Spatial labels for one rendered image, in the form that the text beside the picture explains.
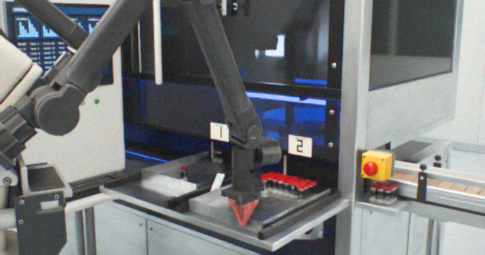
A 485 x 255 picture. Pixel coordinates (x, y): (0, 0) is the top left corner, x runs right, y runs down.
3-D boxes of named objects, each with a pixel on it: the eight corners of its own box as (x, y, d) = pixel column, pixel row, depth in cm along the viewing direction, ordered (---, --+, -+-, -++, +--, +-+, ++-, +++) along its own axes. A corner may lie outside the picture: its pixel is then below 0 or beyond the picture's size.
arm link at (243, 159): (227, 143, 123) (239, 147, 118) (250, 140, 126) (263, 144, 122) (227, 170, 124) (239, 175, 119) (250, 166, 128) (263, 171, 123)
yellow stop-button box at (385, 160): (370, 171, 150) (372, 149, 148) (393, 175, 145) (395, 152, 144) (359, 177, 144) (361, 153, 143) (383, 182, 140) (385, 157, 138)
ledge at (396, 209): (374, 195, 158) (375, 189, 158) (414, 204, 150) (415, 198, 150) (355, 206, 148) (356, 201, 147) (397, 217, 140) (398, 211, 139)
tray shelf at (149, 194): (199, 161, 198) (199, 157, 198) (360, 199, 155) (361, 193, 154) (99, 191, 162) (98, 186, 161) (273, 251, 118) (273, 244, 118)
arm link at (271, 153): (229, 118, 123) (248, 126, 116) (266, 113, 129) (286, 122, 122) (226, 162, 126) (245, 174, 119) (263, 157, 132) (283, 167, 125)
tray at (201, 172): (208, 159, 195) (208, 150, 194) (261, 170, 179) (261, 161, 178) (141, 178, 169) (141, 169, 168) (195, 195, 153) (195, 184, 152)
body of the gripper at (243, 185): (265, 193, 126) (265, 165, 125) (239, 203, 119) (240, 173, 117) (245, 188, 130) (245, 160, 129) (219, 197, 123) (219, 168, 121)
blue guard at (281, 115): (20, 100, 270) (17, 67, 266) (338, 159, 150) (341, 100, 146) (19, 100, 269) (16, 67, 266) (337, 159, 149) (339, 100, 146)
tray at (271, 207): (261, 182, 165) (261, 172, 164) (330, 199, 149) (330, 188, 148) (189, 210, 140) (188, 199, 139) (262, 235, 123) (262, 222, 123)
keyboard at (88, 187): (118, 175, 198) (118, 169, 198) (139, 182, 189) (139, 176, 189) (21, 200, 169) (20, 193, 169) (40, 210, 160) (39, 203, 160)
